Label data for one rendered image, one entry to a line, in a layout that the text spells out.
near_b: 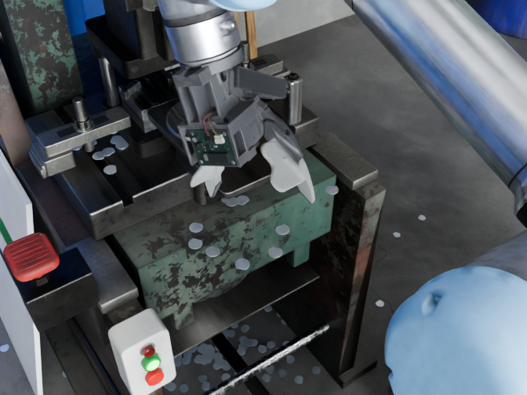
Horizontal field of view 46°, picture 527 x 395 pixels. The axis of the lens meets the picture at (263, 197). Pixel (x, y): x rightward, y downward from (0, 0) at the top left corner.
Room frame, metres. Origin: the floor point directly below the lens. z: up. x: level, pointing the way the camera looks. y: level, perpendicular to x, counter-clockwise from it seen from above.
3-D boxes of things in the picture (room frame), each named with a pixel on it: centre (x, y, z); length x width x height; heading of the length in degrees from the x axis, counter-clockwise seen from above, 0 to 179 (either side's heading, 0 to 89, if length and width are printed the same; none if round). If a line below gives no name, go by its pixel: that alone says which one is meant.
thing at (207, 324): (0.94, 0.17, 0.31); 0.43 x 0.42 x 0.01; 124
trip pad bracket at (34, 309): (0.56, 0.29, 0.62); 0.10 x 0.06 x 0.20; 124
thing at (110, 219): (0.93, 0.17, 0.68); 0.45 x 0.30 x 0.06; 124
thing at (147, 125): (0.92, 0.16, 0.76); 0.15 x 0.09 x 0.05; 124
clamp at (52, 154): (0.83, 0.31, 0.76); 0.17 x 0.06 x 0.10; 124
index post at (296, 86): (0.92, -0.05, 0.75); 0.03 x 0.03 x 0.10; 34
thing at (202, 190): (0.78, 0.07, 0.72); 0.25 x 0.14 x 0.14; 34
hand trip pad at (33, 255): (0.55, 0.31, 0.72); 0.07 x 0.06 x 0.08; 34
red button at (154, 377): (0.50, 0.16, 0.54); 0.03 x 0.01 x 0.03; 124
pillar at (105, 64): (0.93, 0.27, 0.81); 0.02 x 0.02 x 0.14
